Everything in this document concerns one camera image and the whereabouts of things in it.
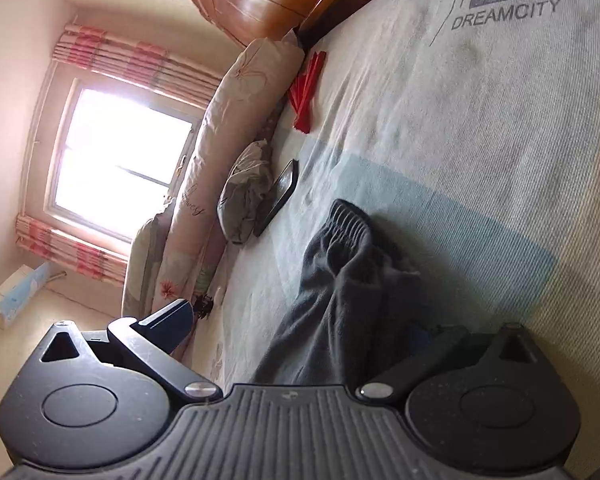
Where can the bright window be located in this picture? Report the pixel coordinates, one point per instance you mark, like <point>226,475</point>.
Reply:
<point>120,155</point>

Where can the black smartphone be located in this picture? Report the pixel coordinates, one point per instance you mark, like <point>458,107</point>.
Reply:
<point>277,197</point>

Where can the pink floral quilt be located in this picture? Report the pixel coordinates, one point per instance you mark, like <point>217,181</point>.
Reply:
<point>215,150</point>

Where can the dark grey pants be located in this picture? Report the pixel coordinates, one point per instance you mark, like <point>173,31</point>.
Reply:
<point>345,285</point>

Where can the blue white carton box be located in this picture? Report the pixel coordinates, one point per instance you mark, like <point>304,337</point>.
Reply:
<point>17,295</point>

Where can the grey green pillow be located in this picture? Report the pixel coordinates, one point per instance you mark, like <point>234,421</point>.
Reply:
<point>147,260</point>

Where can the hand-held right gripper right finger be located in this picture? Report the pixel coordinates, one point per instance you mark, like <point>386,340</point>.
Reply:
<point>425,344</point>

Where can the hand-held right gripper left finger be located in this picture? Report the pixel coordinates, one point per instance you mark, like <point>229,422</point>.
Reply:
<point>172,322</point>

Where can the black hair claw clip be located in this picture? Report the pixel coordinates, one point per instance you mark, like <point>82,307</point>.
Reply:
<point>203,306</point>

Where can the light grey garment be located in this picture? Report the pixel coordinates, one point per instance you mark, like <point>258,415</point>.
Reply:
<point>245,195</point>

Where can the red strip bundle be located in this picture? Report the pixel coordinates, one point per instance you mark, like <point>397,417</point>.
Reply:
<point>305,95</point>

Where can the pink striped curtain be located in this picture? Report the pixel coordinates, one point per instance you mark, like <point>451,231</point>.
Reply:
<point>75,252</point>
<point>135,60</point>

